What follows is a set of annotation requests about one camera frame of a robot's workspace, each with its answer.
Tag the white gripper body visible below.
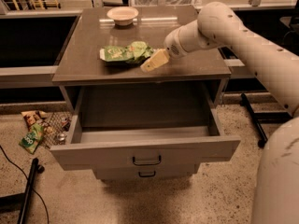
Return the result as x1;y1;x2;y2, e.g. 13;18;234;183
164;28;191;58

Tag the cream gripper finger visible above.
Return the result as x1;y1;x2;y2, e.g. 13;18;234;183
140;49;170;72

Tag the green jalapeno chip bag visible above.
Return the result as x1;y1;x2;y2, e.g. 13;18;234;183
99;41;154;64

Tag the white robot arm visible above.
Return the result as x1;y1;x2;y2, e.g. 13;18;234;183
141;2;299;224

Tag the grey drawer cabinet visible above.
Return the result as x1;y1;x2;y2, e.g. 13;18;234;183
51;5;232;114

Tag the open grey top drawer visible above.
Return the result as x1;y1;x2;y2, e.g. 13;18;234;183
50;81;241;172

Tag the grey lower drawer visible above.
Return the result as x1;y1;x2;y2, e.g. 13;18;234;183
93;163;199;180

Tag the brown snack bag on floor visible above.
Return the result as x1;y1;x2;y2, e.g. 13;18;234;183
21;110;48;128

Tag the green snack bag on floor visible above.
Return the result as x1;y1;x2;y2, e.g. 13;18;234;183
19;123;44;154

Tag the white bowl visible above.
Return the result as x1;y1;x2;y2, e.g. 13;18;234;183
107;7;138;26

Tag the soda can in basket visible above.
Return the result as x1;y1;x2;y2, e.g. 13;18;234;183
56;133;66;143

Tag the black top drawer handle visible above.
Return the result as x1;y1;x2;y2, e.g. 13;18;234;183
132;155;162;166

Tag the black drawer handle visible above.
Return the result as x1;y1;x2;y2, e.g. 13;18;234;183
132;155;162;166
138;171;156;178

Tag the black lower drawer handle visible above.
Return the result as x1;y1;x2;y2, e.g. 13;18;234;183
138;171;156;178

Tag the wire mesh basket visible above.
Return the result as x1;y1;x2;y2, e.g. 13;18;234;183
41;112;72;149

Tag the black cable on floor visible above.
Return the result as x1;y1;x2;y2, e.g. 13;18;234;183
0;145;50;224

